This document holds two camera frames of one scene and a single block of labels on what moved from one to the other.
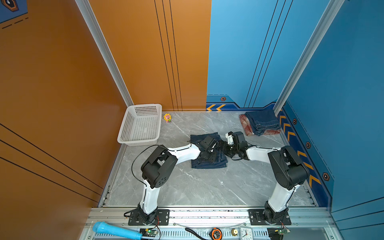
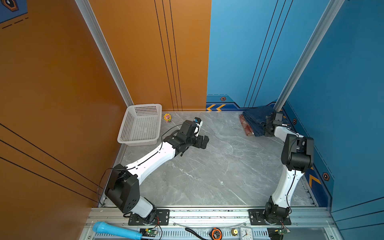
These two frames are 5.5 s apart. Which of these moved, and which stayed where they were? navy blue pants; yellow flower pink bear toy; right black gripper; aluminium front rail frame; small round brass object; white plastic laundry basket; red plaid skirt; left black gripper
Moved: right black gripper; left black gripper
Stayed: red plaid skirt; yellow flower pink bear toy; aluminium front rail frame; small round brass object; navy blue pants; white plastic laundry basket
